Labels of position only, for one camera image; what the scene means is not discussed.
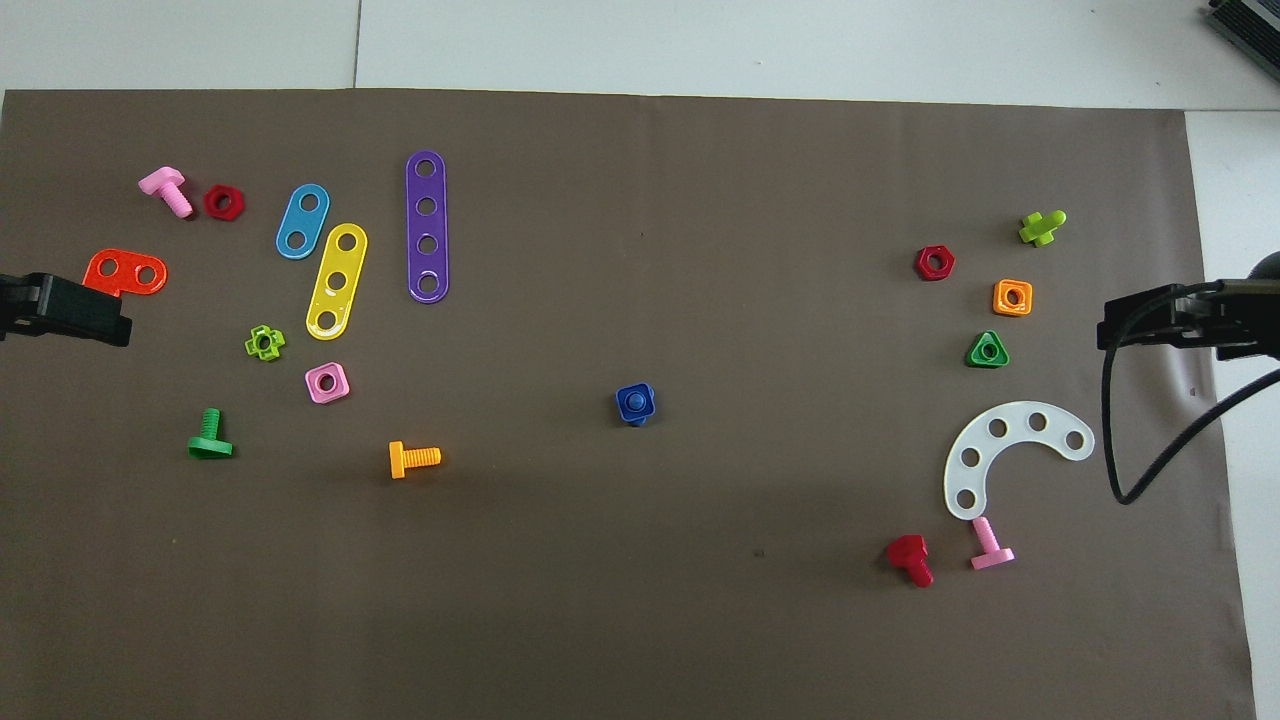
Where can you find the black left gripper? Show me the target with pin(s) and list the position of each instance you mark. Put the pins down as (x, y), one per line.
(15, 305)

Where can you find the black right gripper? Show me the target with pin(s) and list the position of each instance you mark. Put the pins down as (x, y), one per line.
(1240, 320)

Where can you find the blue square toy nut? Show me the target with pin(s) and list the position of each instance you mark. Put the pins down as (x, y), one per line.
(621, 410)

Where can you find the orange heart-shaped toy plate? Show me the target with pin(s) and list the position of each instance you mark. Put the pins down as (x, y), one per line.
(97, 276)

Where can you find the lime green cross-head bolt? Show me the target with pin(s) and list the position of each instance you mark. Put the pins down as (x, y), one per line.
(1040, 230)

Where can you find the orange square toy nut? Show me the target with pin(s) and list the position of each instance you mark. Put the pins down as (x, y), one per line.
(999, 307)

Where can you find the pink plastic toy bolt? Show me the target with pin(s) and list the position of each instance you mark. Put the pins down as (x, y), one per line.
(160, 183)
(992, 556)

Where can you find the white curved five-hole strip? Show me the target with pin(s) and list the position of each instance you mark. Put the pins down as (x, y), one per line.
(1018, 420)

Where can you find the red hexagonal toy nut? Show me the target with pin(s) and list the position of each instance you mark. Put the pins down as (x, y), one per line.
(920, 270)
(209, 200)

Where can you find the green triangular toy nut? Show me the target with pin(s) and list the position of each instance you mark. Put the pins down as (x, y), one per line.
(975, 360)

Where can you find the green plastic toy bolt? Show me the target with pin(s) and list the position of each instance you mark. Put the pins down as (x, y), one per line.
(209, 447)

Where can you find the lime green cross nut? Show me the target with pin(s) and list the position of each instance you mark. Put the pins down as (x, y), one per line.
(276, 343)

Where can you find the blue two-hole toy strip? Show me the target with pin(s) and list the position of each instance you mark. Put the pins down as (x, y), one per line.
(302, 221)

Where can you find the pink square toy nut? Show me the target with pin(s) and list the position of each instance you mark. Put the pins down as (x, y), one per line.
(313, 392)

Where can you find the yellow three-hole toy strip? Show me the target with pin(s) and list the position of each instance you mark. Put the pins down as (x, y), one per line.
(342, 262)

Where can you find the dark grey finned device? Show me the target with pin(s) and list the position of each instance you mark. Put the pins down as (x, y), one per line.
(1250, 22)

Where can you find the red plastic toy bolt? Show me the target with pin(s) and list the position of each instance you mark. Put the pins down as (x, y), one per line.
(907, 550)

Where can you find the orange plastic toy bolt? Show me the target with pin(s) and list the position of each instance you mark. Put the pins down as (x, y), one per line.
(397, 460)

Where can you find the purple four-hole toy strip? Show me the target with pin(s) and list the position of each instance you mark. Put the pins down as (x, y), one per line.
(427, 226)

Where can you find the brown table mat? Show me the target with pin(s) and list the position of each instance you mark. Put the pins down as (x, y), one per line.
(640, 600)

